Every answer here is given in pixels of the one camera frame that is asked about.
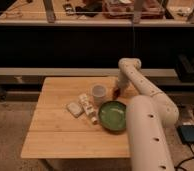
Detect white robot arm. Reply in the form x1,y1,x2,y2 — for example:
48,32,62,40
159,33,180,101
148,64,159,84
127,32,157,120
116,58,179,171

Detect translucent plastic cup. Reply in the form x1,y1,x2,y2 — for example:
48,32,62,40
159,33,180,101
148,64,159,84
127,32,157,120
91,84,107,106

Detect green bowl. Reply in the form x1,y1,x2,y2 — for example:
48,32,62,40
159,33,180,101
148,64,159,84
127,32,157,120
98,101,126,131

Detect white tube bottle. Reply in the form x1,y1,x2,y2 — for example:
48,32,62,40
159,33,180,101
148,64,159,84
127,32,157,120
79,94,97,124

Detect white rectangular packet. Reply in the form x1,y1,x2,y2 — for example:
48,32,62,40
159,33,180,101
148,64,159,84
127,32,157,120
66,102,84,118

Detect red tray on workbench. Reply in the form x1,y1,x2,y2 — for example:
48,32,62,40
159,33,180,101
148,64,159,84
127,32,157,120
102,0,165,19

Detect dark blue box on floor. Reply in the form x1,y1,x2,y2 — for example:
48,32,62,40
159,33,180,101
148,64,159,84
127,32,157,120
177,125,194,144

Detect wooden workbench in background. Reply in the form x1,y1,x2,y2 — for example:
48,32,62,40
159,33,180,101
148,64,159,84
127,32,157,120
0,0,194,27

